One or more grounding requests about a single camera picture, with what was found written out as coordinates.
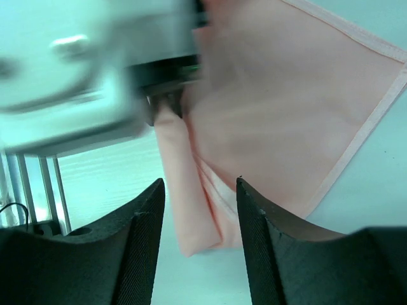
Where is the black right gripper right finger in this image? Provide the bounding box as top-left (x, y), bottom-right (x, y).
top-left (237, 178), bottom-right (406, 304)

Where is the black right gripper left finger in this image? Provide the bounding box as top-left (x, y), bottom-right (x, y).
top-left (1, 179), bottom-right (165, 305)

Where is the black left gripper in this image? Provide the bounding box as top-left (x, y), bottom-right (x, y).
top-left (128, 55), bottom-right (200, 126)

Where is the pink cloth napkin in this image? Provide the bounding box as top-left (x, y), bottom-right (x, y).
top-left (155, 1), bottom-right (406, 256)

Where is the aluminium front rail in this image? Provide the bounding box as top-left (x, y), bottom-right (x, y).
top-left (1, 152), bottom-right (71, 235)

